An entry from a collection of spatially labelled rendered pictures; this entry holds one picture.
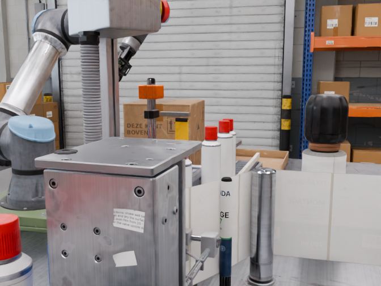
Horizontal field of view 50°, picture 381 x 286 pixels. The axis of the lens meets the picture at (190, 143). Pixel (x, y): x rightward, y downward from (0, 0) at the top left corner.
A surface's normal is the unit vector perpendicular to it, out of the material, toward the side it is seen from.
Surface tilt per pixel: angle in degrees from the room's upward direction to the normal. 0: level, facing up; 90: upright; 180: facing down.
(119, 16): 90
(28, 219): 90
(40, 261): 0
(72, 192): 90
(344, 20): 90
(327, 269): 0
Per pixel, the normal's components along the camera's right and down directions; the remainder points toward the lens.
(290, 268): 0.00, -0.99
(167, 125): -0.20, 0.16
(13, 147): -0.45, 0.15
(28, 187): 0.15, -0.13
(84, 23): -0.80, 0.10
